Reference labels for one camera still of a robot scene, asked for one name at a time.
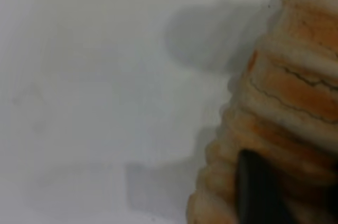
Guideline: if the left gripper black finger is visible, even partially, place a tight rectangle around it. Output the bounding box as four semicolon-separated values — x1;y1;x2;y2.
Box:
236;149;294;224

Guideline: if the striped orange bread roll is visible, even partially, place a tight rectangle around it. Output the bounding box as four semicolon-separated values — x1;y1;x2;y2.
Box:
186;0;338;224

